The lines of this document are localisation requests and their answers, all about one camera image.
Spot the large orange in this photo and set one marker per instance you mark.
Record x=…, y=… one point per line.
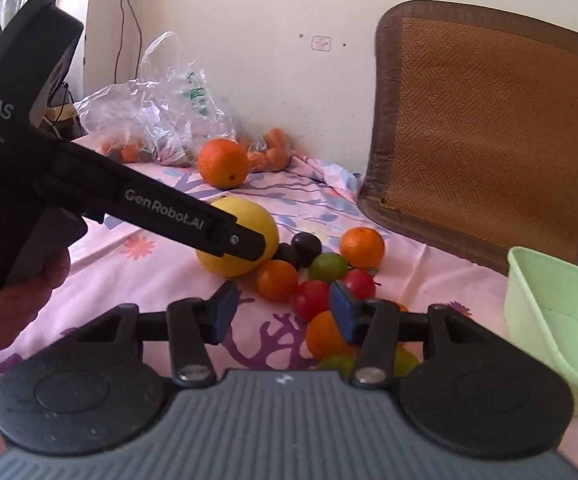
x=223, y=163

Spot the clear plastic bag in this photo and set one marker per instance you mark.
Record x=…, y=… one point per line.
x=169, y=105

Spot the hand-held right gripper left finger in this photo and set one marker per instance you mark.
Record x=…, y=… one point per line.
x=223, y=312

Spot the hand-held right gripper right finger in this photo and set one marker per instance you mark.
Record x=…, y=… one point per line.
x=344, y=312

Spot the yellow grapefruit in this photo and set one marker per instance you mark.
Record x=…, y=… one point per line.
x=224, y=263

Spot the green plum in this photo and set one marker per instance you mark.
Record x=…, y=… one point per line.
x=405, y=361
x=338, y=364
x=328, y=266

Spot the small pink wall sticker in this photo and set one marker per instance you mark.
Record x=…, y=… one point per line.
x=321, y=43

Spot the light green plastic basket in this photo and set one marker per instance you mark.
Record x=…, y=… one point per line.
x=559, y=320

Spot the person's left hand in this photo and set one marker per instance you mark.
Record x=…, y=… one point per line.
x=24, y=305

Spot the brown woven seat mat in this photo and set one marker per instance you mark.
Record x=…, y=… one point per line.
x=479, y=125

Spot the dark plum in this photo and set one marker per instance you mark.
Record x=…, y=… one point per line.
x=308, y=246
x=287, y=255

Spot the red cherry tomato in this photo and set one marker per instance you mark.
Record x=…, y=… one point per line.
x=311, y=301
x=360, y=284

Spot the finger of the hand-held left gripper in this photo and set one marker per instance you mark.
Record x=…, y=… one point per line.
x=239, y=242

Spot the pink printed bedsheet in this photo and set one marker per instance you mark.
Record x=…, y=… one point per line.
x=129, y=275

